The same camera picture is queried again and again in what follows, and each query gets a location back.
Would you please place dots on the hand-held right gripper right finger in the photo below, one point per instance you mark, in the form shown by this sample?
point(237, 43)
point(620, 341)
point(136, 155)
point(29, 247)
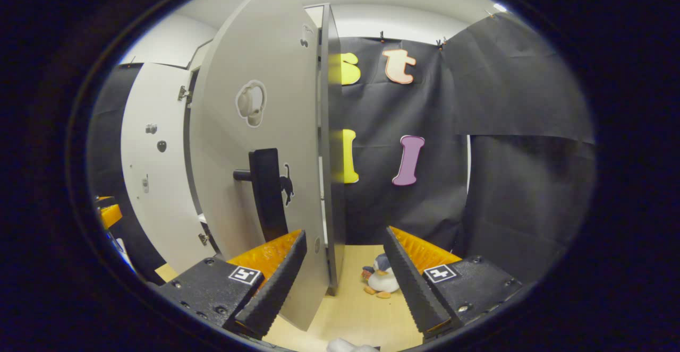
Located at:
point(414, 288)

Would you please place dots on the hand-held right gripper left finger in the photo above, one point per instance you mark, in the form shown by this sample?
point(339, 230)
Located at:
point(276, 288)

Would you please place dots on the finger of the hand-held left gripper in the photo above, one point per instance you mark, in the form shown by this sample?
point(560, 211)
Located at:
point(110, 215)

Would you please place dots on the white cabinet door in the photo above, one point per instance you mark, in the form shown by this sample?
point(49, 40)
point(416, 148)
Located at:
point(154, 208)
point(239, 208)

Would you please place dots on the metal door hinge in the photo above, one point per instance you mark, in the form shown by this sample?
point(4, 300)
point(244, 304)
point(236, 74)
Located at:
point(184, 94)
point(203, 239)

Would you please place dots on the white and grey cabinet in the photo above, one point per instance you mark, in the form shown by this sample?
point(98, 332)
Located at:
point(333, 208)

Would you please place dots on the penguin plush toy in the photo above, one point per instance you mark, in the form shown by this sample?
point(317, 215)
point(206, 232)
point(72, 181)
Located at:
point(383, 280)

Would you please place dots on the ceiling light panel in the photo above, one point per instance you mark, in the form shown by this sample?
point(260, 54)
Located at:
point(499, 7)

